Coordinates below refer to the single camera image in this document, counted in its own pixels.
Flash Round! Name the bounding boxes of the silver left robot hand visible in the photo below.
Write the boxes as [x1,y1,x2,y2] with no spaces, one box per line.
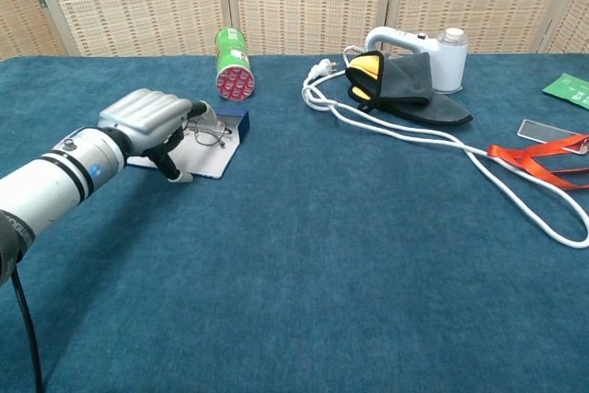
[97,87,217,184]

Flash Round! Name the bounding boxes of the thin metal-framed eyeglasses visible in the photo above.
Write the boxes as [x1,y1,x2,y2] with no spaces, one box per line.
[186,117,234,149]

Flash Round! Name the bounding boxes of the blue glasses case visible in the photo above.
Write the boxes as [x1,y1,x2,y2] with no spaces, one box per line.
[126,106,251,180]

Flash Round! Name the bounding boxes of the green chip can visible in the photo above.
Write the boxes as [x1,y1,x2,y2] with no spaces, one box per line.
[214,27,257,101]

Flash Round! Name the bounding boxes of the bamboo folding screen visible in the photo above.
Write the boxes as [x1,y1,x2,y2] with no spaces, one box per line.
[0,0,589,62]

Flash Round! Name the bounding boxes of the grey and yellow mitt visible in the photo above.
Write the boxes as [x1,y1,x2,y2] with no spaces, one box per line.
[344,50,474,126]

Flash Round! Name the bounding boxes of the white handheld garment steamer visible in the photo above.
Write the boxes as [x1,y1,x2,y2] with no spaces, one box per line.
[364,26,469,94]

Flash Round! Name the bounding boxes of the clear badge holder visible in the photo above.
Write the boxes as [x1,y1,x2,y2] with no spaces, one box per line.
[515,118,589,155]

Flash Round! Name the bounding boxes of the green sachet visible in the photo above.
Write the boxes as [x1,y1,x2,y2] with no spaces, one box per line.
[541,72,589,111]

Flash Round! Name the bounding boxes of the white power cable with plug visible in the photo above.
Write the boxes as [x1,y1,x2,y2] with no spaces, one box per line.
[302,45,589,249]

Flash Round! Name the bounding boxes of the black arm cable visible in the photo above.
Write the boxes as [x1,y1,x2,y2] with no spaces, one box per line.
[9,268,45,393]

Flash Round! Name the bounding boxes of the orange lanyard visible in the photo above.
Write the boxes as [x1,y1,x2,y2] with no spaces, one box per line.
[486,133,589,191]

